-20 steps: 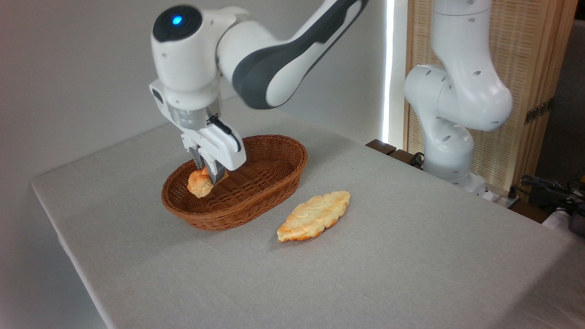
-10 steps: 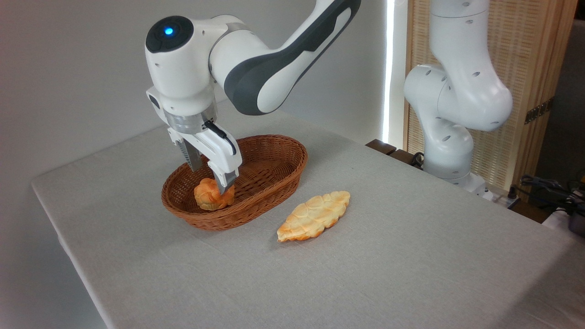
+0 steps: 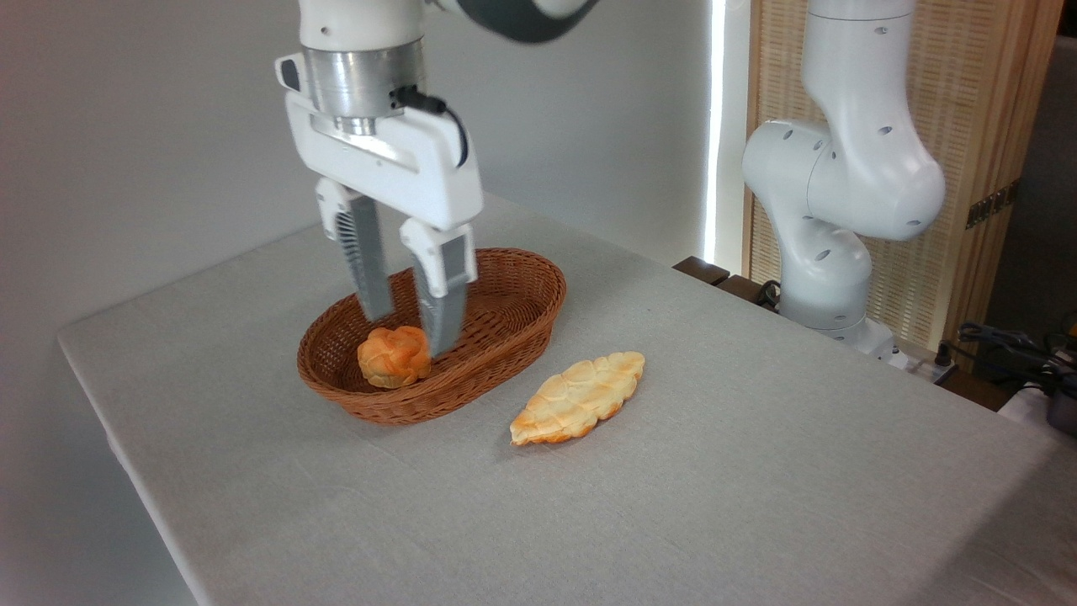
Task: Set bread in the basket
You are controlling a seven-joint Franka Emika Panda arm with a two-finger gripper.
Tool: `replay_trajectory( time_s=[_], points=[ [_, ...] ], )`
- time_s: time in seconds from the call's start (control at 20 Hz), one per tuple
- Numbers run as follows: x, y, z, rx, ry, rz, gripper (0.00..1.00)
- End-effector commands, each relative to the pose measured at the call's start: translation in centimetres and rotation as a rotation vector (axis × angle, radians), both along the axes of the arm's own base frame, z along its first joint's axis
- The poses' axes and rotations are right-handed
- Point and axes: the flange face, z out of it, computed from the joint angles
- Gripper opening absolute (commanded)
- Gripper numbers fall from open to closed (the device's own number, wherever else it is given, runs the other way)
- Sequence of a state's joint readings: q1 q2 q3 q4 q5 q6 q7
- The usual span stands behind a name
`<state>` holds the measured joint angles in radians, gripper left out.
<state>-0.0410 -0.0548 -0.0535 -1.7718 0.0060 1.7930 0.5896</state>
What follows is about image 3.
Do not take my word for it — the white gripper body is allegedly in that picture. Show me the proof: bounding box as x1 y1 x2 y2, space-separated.
284 91 485 231

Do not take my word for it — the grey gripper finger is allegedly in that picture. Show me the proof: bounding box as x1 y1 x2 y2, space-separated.
315 177 393 324
398 217 480 359

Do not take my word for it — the round knotted bread roll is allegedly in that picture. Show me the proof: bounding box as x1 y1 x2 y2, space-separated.
356 325 433 390

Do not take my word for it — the brown woven wicker basket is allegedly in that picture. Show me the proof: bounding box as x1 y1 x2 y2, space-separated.
296 247 568 426

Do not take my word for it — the flat leaf-shaped bread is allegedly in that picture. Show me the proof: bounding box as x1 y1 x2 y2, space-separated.
509 350 647 447

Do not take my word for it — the dark wooden side table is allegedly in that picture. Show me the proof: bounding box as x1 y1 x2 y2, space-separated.
672 256 1021 413

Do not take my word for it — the grey tablecloth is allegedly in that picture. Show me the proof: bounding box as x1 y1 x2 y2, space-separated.
56 192 1077 606

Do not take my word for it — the white power strip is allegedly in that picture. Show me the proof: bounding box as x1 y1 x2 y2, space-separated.
902 348 962 385

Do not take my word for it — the black screen hinge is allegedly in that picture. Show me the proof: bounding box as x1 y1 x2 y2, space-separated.
965 179 1022 231

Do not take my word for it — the wooden slatted folding screen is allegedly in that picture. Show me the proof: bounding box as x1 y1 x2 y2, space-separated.
743 0 1066 354

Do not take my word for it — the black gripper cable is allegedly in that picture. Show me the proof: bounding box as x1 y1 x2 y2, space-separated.
390 84 470 167

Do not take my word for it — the black cable bundle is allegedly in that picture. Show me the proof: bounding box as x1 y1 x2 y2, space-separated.
936 313 1077 398

